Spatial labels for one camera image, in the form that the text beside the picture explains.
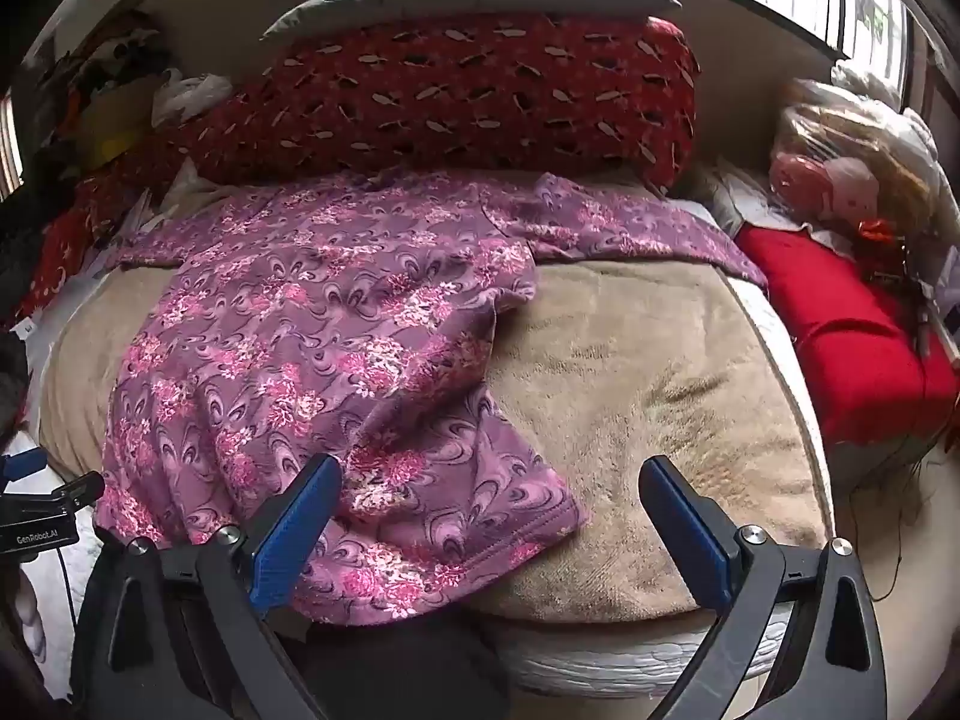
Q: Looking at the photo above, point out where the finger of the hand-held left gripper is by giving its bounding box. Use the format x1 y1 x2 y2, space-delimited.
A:
0 446 47 497
49 471 106 517

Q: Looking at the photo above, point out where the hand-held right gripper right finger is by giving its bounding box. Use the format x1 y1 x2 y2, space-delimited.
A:
637 456 890 720

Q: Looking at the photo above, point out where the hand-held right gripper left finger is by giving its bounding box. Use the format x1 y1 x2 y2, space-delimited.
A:
71 454 346 720

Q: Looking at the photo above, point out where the purple floral garment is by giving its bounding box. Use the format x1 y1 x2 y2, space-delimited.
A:
94 169 770 627

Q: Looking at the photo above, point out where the white printed cloth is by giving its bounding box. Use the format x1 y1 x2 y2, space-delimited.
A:
0 427 106 698

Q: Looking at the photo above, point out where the beige fleece blanket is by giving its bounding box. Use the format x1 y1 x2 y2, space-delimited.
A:
37 259 830 623

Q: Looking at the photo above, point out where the red snowflake cloth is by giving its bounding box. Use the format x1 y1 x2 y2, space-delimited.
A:
11 154 188 327

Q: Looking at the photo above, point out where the plain red cloth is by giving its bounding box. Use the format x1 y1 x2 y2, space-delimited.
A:
735 225 960 445

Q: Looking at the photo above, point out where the clear plastic bag of goods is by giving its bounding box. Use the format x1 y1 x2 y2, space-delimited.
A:
772 79 944 241

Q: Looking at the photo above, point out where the white plastic bag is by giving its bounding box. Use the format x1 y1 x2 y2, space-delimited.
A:
150 69 235 128

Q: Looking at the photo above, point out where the pile of mixed clutter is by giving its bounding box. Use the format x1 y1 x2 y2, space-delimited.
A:
30 11 177 173

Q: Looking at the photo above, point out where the red patterned pillow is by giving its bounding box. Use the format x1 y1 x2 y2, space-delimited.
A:
176 15 702 192

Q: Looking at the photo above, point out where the black cable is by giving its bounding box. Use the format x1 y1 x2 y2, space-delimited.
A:
56 547 85 661

